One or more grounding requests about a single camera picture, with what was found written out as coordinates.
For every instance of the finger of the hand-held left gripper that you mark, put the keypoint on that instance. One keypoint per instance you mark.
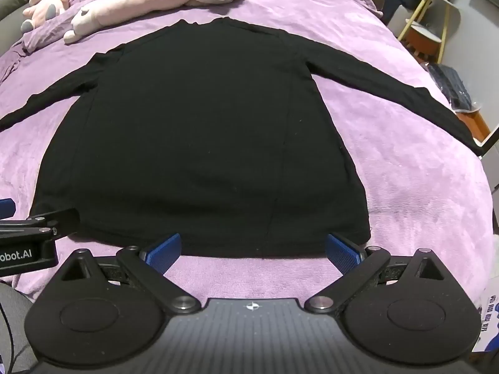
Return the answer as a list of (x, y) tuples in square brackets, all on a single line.
[(6, 207), (54, 220)]

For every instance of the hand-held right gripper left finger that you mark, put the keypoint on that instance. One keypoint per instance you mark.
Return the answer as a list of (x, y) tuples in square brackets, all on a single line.
[(161, 255)]

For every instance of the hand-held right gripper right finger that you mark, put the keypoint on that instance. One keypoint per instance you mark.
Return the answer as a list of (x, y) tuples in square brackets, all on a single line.
[(343, 255)]

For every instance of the black long-sleeved sweater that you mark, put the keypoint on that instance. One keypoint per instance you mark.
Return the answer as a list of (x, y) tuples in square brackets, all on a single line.
[(202, 136)]

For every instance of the dark clothes heap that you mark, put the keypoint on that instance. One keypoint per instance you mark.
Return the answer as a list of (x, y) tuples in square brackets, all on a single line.
[(401, 2)]

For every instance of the purple bed blanket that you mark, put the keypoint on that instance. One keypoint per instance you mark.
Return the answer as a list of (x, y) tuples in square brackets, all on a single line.
[(409, 187)]

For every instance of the blue and white printed bag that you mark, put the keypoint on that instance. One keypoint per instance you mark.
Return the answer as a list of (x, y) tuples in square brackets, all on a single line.
[(487, 319)]

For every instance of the dark bag in clear plastic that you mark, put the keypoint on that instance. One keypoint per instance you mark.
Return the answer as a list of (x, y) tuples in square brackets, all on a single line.
[(454, 85)]

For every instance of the long pale pink plush toy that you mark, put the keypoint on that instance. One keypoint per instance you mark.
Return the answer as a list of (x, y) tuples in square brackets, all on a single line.
[(128, 6)]

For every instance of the orange round stool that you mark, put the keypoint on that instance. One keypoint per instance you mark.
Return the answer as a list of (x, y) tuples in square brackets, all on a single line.
[(423, 43)]

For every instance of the yellow-legged side table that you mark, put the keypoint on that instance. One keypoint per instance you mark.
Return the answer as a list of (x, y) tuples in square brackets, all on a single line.
[(440, 11)]

